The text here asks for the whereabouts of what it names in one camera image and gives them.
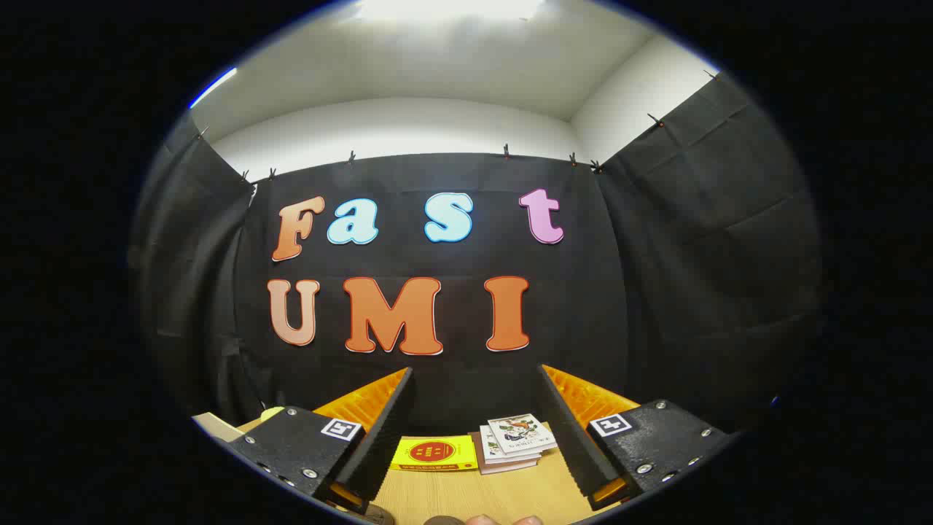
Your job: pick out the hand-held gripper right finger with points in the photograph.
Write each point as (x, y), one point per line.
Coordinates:
(572, 445)

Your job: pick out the yellow book with red circle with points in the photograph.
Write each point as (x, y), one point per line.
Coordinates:
(434, 453)

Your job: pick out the cream fabric storage box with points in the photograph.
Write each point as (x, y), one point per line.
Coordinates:
(215, 426)

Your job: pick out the black backdrop cloth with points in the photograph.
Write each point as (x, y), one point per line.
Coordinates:
(583, 306)

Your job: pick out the white illustrated book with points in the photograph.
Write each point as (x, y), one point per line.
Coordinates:
(521, 433)

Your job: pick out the yellow bun plush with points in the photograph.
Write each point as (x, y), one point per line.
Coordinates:
(271, 414)

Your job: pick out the row of black cloth clips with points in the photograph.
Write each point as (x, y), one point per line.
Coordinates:
(505, 152)

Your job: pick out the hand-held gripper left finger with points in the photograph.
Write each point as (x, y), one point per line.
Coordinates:
(383, 445)

